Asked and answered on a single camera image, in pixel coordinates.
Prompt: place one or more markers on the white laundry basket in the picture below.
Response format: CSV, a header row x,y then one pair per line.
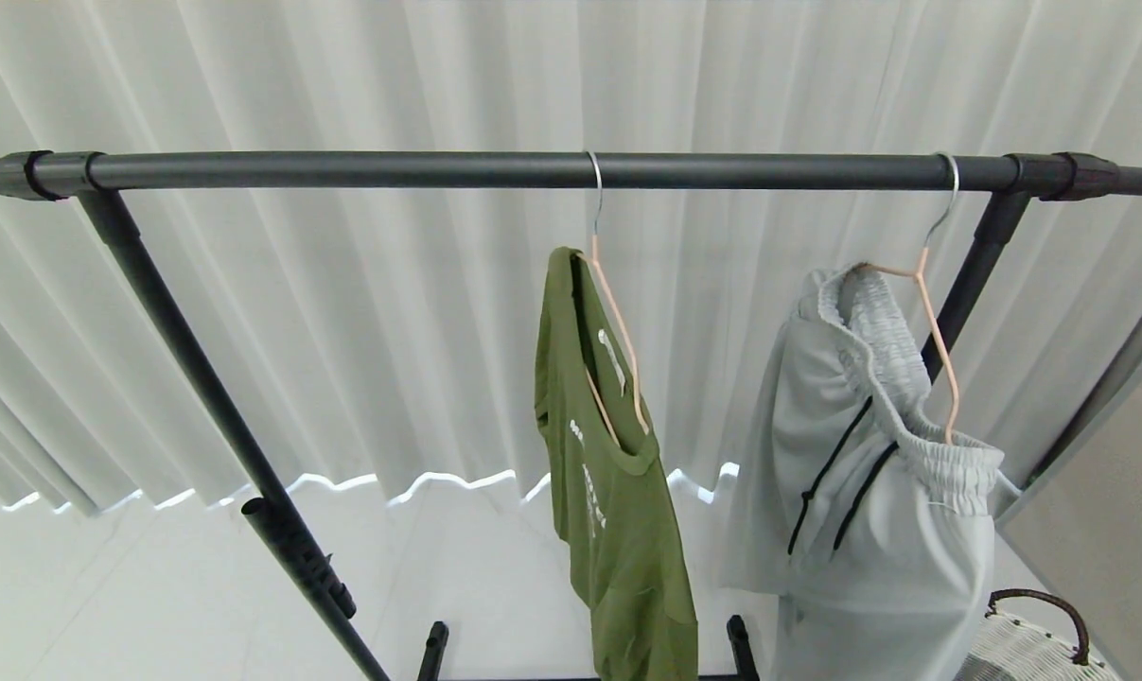
x,y
1034,653

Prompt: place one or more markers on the pink clothes hanger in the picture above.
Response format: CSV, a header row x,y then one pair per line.
x,y
922,270
594,246

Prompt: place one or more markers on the white curtain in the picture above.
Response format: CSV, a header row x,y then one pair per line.
x,y
343,331

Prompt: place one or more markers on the green printed T-shirt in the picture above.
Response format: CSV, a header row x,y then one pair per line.
x,y
618,492

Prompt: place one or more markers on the black clothes rack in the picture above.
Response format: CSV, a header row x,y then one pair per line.
x,y
438,170

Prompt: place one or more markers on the pale grey garment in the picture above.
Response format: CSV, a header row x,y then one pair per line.
x,y
864,492

